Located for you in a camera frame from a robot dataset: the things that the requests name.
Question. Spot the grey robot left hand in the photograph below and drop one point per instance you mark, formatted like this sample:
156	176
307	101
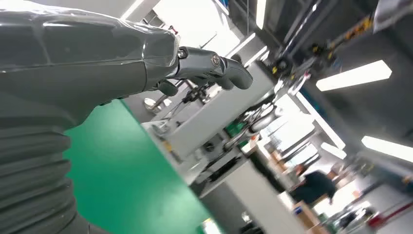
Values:
80	64

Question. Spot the person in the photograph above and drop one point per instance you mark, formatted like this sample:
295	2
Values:
314	187

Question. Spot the ceiling light panel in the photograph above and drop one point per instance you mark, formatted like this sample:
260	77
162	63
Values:
333	150
353	75
387	148

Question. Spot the green table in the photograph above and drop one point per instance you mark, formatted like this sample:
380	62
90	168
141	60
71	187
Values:
129	181

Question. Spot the white desk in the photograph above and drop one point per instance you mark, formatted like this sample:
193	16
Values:
261	200

